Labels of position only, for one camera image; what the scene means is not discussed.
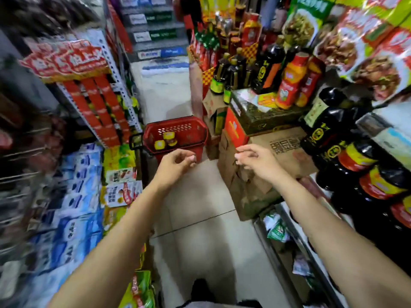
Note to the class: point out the person's left hand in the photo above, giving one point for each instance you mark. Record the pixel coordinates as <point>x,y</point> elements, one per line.
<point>170,169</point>

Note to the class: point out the person's right hand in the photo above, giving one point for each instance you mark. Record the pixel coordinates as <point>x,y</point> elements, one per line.
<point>263,163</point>

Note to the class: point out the red plastic shopping basket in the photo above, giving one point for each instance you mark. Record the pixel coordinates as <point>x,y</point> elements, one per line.
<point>192,134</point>

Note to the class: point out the person's left forearm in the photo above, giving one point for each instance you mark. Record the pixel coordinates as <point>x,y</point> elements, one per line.
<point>109,250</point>

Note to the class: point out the person's black trousers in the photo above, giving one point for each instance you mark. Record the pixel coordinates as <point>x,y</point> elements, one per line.
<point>202,291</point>

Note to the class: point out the worn brown cardboard box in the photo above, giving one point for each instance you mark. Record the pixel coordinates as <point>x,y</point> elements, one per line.
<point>247,192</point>

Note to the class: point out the dark gold patterned box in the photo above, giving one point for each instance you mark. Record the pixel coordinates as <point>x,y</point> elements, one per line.
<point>266,120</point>

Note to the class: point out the red cardboard box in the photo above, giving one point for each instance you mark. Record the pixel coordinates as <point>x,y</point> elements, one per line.
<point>234,128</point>

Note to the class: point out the stack of yellow green packets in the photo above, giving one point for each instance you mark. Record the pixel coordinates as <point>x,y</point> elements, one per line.
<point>118,163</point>

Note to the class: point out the yellow red promo card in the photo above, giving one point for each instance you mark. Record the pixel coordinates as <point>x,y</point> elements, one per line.
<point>267,100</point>

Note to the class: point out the row of seasoning sachets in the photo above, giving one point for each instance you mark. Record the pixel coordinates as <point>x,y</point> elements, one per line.
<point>277,229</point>

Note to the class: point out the large black jug gold emblem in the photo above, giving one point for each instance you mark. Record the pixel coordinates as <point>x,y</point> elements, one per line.
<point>335,150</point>
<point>324,134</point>

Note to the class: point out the pink white paper leaflets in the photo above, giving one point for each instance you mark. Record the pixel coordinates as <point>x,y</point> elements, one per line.
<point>250,96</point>

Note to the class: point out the dark bottle pale label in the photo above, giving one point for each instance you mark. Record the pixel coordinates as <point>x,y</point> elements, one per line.
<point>316,112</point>

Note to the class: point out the orange squeeze bottle red cap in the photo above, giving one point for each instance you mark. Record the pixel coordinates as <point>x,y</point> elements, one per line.
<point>290,83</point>

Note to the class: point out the dark bottle with tan cap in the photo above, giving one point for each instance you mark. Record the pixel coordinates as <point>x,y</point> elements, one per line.
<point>230,83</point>
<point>248,75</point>
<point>240,64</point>
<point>219,76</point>

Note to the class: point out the red checkered display box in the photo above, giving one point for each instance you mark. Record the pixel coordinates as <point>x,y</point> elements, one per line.
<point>196,86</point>

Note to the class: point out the black label gold emblem bottle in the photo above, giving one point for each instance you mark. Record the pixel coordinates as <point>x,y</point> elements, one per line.
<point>268,70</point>

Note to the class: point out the red hanging snack strips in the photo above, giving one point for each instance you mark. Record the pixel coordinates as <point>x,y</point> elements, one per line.
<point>96,105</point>

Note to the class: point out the stack of blue white packets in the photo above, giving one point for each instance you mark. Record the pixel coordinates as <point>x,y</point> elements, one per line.
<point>74,205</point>

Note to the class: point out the white perforated metal rack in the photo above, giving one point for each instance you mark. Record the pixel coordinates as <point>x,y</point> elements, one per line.
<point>118,80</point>

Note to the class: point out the blue white floor sticker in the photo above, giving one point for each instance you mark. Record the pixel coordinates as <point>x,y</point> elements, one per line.
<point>165,65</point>

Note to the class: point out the group of red green-capped pouches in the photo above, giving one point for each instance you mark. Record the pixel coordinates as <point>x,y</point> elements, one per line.
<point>205,51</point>

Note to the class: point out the group of orange lid jars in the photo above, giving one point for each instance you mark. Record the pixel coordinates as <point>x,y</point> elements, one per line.
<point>229,38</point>

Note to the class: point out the red orange seasoning bottle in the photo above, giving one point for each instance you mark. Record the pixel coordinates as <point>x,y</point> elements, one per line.
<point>251,32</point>

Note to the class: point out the hanging yellow sauce packets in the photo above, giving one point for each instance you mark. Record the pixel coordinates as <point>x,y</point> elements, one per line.
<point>369,60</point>

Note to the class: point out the row of red sausage packs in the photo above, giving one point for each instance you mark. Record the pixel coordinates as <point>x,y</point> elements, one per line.
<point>19,141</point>

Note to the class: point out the yellow product display stand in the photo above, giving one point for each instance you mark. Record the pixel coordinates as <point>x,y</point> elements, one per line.
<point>218,6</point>

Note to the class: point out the dark hanging snack packets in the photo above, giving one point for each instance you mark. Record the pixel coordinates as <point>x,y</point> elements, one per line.
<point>48,12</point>

